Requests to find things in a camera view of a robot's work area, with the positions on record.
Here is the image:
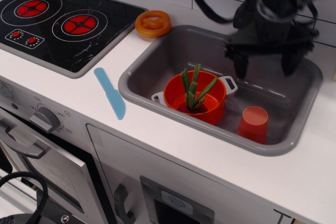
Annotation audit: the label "black braided cable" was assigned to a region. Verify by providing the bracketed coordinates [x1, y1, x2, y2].
[0, 171, 49, 224]

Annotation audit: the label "grey cabinet door handle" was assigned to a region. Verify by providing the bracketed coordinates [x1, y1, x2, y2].
[114, 184, 136, 224]

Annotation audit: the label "purple toy beet green leaves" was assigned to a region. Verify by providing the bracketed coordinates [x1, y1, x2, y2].
[180, 63, 218, 111]

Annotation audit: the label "orange toy pot white handles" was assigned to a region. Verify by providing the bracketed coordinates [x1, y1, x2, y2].
[151, 70, 238, 125]

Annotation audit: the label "white cabinet door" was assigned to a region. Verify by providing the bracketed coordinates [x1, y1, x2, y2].
[87, 125, 293, 223]

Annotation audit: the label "orange plastic cup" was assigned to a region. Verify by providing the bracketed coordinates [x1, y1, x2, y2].
[237, 106, 268, 144]

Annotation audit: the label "orange toy pretzel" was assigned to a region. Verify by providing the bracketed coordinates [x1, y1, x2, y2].
[135, 10, 172, 38]

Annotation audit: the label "black toy stove top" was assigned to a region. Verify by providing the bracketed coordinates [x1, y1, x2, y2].
[1, 0, 144, 79]

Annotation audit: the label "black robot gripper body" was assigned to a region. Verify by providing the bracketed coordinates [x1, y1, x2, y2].
[224, 19, 319, 60]

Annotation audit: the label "black toy faucet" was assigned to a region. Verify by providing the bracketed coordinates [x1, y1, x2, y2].
[233, 0, 258, 29]

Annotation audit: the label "grey oven door handle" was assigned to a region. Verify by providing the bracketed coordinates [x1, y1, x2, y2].
[1, 118, 49, 159]

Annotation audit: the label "toy oven door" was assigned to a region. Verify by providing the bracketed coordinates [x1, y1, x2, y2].
[1, 110, 108, 223]

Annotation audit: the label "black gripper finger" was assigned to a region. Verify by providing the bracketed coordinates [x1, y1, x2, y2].
[281, 49, 306, 76]
[233, 55, 249, 79]

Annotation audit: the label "grey oven knob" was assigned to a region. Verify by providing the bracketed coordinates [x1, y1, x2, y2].
[29, 106, 60, 133]

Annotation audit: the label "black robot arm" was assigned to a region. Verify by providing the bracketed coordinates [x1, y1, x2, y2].
[225, 0, 319, 78]

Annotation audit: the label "blue plastic toy knife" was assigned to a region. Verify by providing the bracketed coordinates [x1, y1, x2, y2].
[94, 68, 126, 120]

